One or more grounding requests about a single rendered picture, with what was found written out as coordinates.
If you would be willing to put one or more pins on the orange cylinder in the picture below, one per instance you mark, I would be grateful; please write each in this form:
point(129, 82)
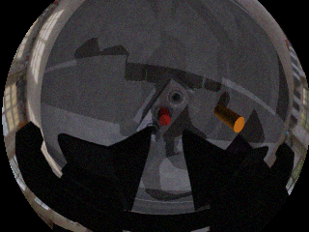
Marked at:
point(229, 117)

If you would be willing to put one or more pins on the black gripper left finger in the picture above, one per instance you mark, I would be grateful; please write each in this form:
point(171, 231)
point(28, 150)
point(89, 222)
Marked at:
point(122, 163)

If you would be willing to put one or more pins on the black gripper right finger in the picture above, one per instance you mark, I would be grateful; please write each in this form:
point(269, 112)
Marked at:
point(212, 169)

